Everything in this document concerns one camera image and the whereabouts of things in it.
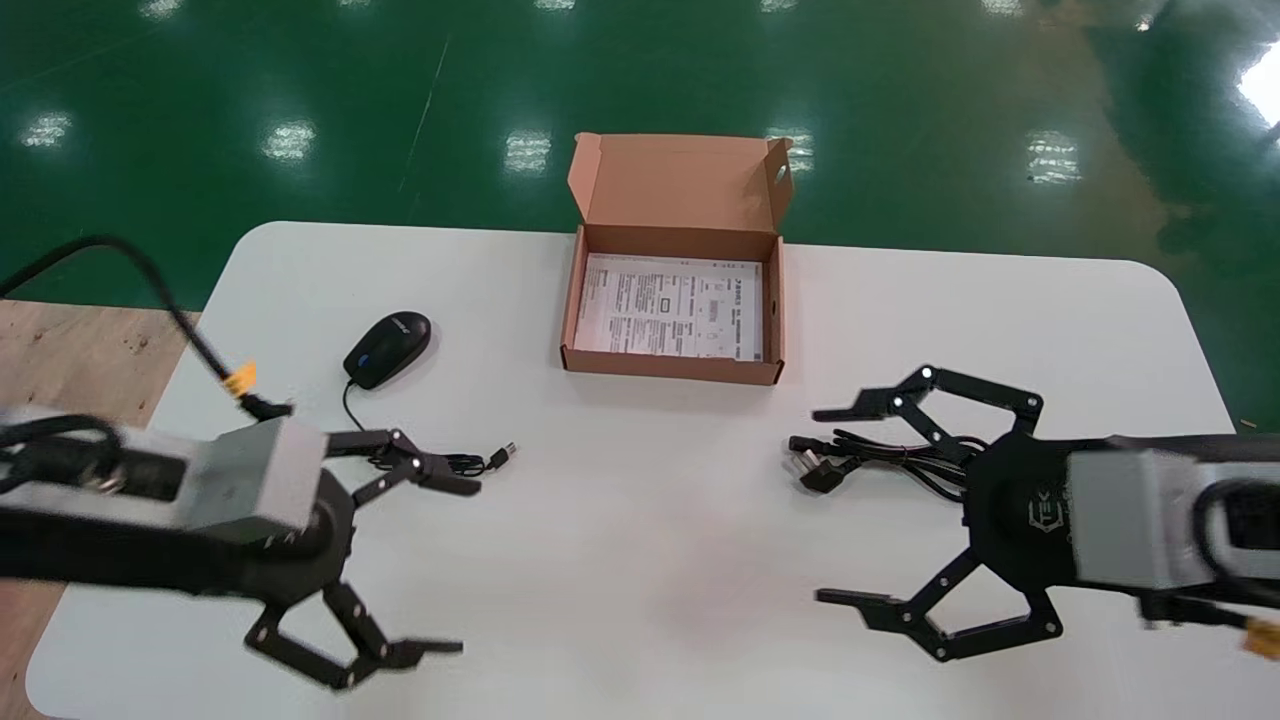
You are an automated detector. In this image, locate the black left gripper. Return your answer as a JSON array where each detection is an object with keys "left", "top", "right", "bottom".
[{"left": 230, "top": 427, "right": 483, "bottom": 692}]

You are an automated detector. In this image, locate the black power cable with plug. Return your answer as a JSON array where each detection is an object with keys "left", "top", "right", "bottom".
[{"left": 787, "top": 428, "right": 991, "bottom": 503}]

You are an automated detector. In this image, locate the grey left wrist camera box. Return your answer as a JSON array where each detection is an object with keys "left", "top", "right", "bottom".
[{"left": 183, "top": 417, "right": 331, "bottom": 534}]

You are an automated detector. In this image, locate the black wired computer mouse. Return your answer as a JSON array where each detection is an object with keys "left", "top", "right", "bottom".
[{"left": 342, "top": 310, "right": 519, "bottom": 477}]

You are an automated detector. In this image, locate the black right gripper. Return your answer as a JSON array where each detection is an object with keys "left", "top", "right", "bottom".
[{"left": 811, "top": 364, "right": 1081, "bottom": 664}]

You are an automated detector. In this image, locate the wooden floor board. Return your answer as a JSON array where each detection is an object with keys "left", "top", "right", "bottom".
[{"left": 0, "top": 298, "right": 202, "bottom": 720}]

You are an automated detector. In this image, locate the printed white paper manual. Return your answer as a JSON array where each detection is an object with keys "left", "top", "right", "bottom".
[{"left": 574, "top": 252, "right": 766, "bottom": 364}]

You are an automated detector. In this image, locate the open brown cardboard storage box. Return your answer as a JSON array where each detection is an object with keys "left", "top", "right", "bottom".
[{"left": 560, "top": 133, "right": 797, "bottom": 387}]

